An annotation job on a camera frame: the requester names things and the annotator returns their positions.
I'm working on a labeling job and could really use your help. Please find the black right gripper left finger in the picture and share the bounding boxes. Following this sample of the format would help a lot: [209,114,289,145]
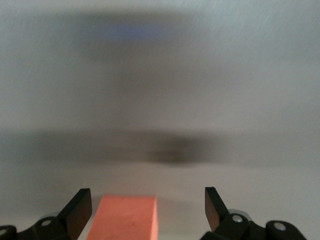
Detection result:
[0,187,93,240]

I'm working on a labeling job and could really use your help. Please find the orange foam block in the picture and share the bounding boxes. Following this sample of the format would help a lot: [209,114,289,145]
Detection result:
[86,194,160,240]

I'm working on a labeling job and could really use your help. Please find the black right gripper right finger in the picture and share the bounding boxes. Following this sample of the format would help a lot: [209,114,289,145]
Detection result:
[201,186,307,240]

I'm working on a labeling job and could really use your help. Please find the purple foam block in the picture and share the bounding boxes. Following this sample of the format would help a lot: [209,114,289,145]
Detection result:
[104,23,163,41]

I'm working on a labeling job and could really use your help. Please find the brown table cloth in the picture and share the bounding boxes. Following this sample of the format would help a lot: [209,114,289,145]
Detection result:
[0,0,320,240]

